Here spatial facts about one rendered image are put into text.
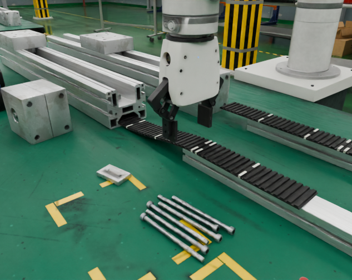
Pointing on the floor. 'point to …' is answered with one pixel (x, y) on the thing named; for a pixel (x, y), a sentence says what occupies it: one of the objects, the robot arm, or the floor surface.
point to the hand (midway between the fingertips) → (188, 125)
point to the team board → (131, 24)
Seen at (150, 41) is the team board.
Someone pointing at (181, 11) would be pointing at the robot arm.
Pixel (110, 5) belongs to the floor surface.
